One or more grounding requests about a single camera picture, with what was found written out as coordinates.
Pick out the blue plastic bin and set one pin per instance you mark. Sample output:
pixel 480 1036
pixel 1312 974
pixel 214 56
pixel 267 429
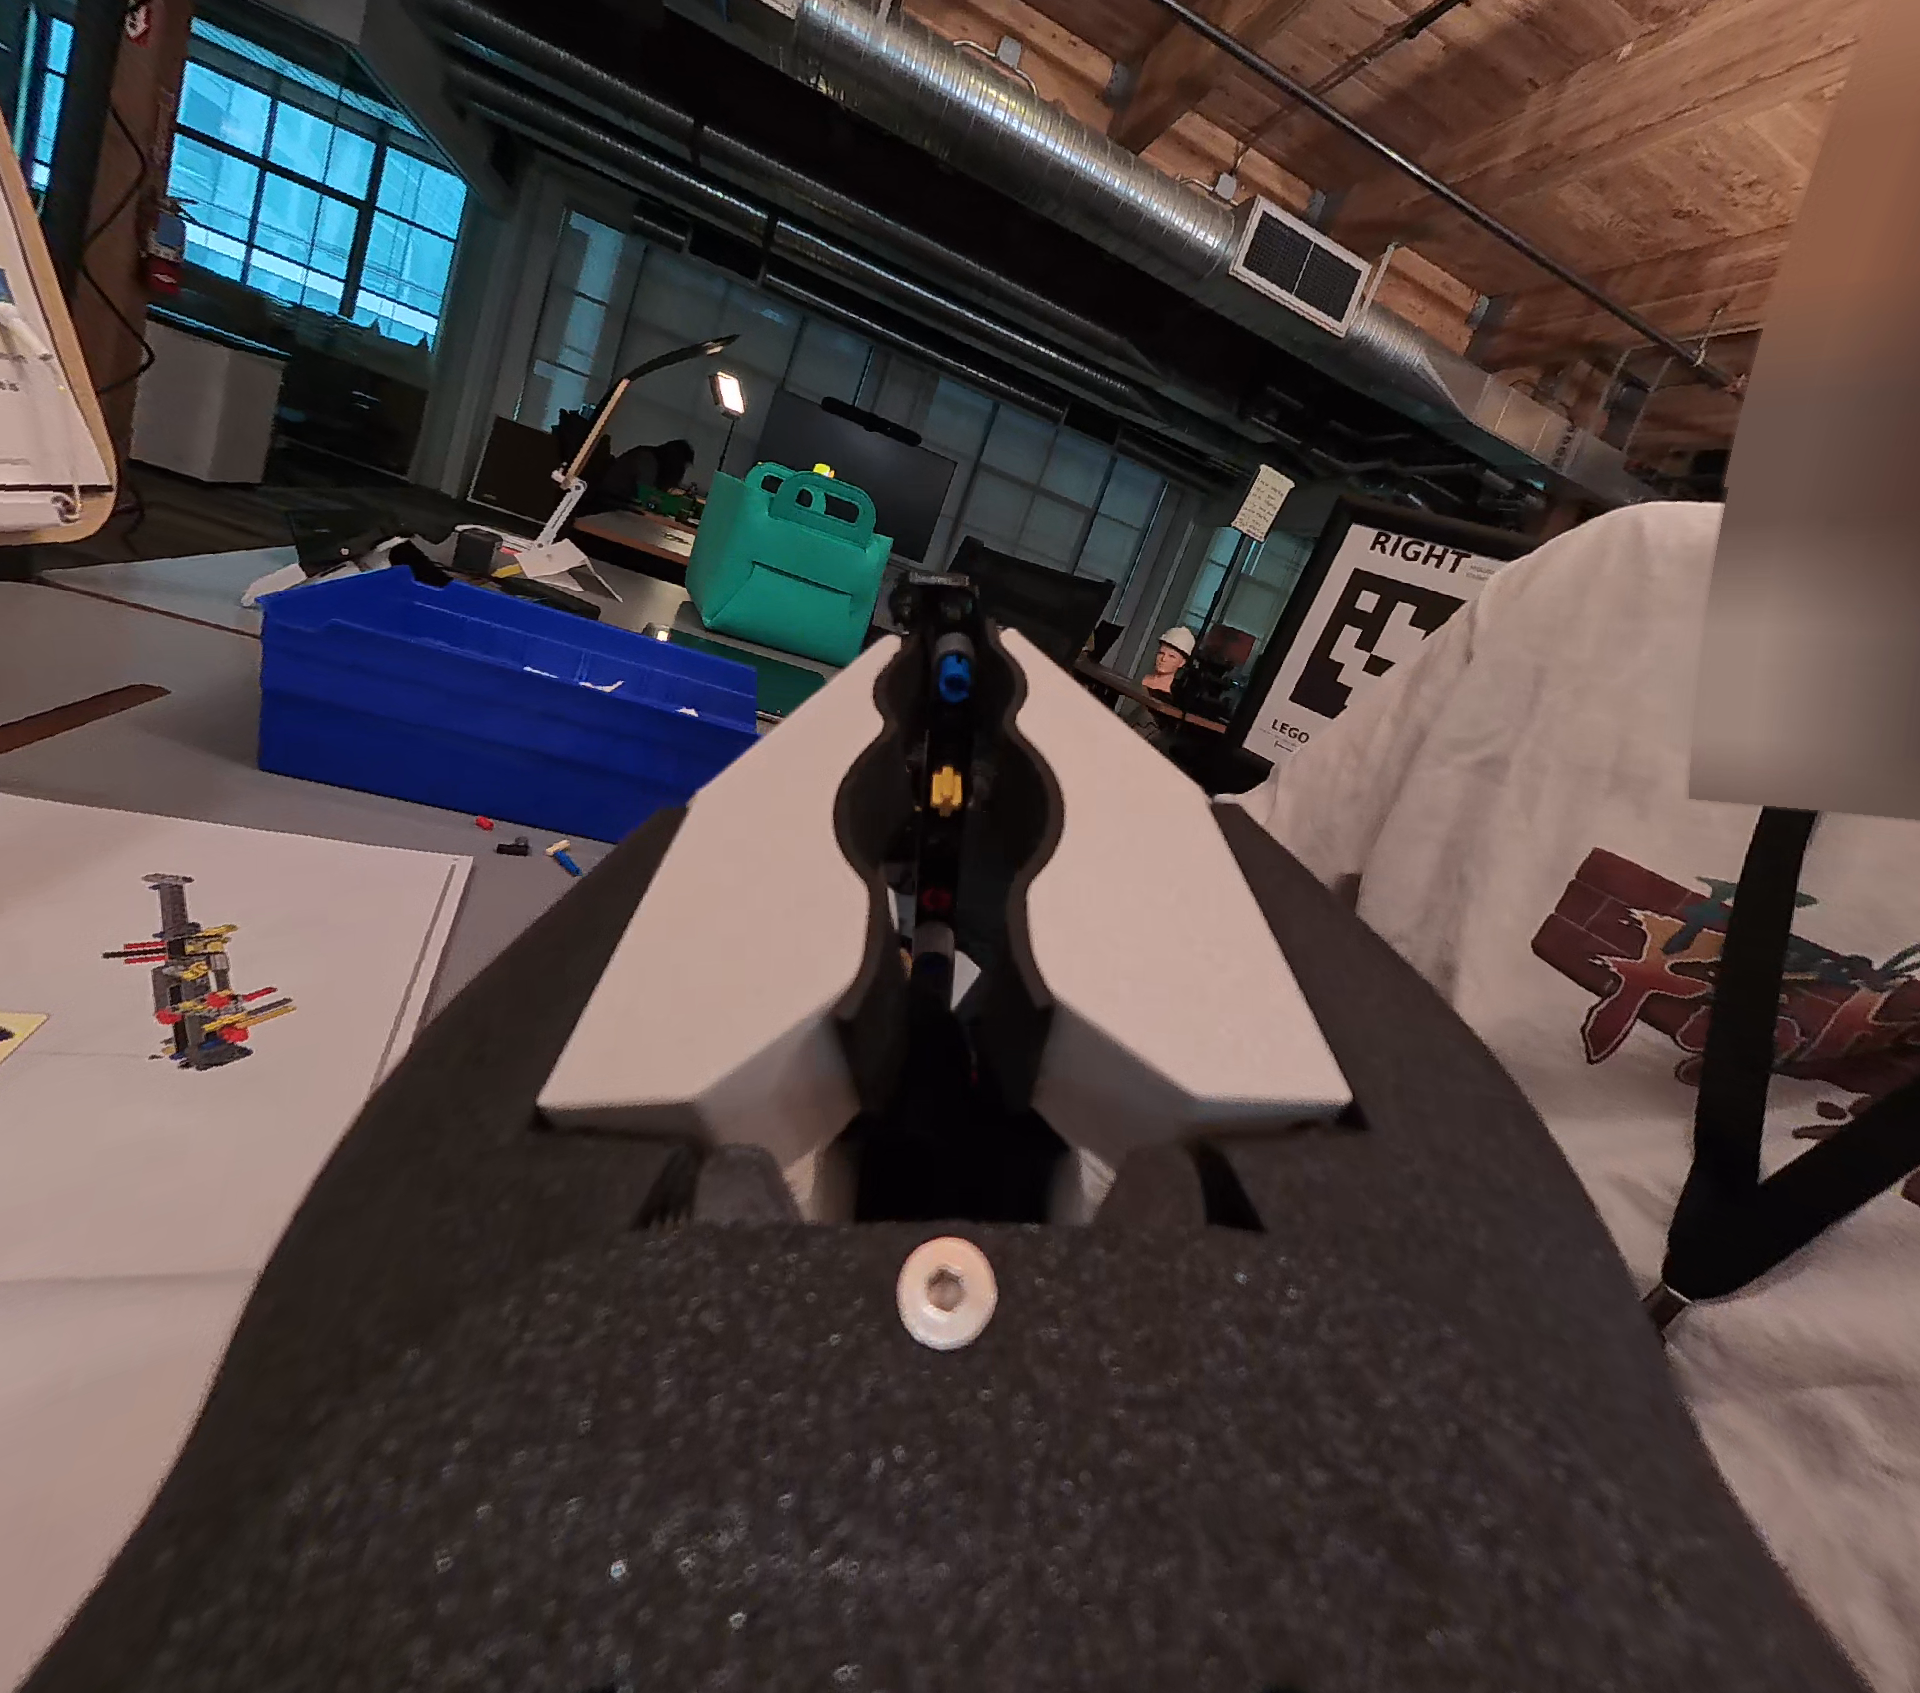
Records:
pixel 450 733

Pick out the green felt bag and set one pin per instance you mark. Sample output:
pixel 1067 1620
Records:
pixel 781 582

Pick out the red fire extinguisher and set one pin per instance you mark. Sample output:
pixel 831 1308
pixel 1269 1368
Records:
pixel 162 246

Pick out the lego instruction booklet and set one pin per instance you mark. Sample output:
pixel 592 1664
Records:
pixel 300 1123

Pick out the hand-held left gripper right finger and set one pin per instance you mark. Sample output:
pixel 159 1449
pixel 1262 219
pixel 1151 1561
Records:
pixel 1184 974

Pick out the lit panel light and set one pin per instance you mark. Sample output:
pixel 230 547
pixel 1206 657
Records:
pixel 729 395

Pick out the white sign black marker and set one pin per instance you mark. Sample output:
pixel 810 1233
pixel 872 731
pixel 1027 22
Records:
pixel 1350 582

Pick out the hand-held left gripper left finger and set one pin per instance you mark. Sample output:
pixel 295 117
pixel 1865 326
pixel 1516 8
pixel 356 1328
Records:
pixel 704 974

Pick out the brown wooden strip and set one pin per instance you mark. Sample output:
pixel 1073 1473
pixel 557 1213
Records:
pixel 76 718

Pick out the black ceiling conduit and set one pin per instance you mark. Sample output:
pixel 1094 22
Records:
pixel 1275 81

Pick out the white paper note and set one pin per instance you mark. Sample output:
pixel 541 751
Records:
pixel 1265 500

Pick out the black monitor screen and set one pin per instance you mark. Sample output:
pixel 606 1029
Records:
pixel 856 479

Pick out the wooden clipboard with papers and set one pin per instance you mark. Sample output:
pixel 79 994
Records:
pixel 45 375

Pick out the black white desk lamp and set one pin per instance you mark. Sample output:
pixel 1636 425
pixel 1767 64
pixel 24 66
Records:
pixel 577 479

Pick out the white cabinet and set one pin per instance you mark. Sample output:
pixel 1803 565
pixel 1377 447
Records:
pixel 209 402

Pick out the silver ventilation duct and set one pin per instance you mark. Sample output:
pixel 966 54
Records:
pixel 1050 118

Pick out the long grey Technic assembly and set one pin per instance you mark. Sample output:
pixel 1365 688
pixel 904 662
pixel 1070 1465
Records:
pixel 939 733

